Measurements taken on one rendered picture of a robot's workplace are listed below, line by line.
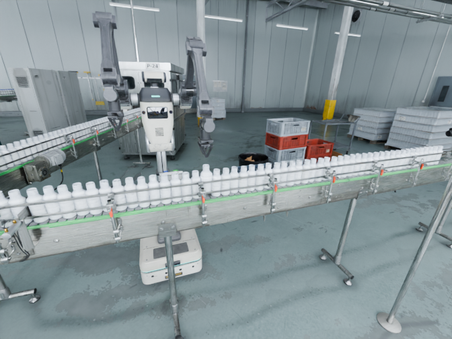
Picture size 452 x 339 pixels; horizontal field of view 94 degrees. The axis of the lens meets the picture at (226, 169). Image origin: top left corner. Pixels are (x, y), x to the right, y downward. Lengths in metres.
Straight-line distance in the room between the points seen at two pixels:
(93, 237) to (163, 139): 0.82
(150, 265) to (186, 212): 0.84
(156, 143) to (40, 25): 12.47
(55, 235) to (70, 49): 12.53
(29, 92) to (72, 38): 7.02
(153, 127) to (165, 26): 11.89
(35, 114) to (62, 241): 5.79
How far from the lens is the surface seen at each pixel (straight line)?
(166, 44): 13.30
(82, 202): 1.27
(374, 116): 8.15
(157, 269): 2.03
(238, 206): 1.35
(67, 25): 13.68
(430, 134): 7.30
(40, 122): 6.98
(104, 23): 1.47
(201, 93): 1.16
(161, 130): 1.70
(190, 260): 2.03
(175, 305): 1.81
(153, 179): 1.19
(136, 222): 1.27
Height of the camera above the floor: 1.63
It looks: 22 degrees down
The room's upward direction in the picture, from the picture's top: 1 degrees clockwise
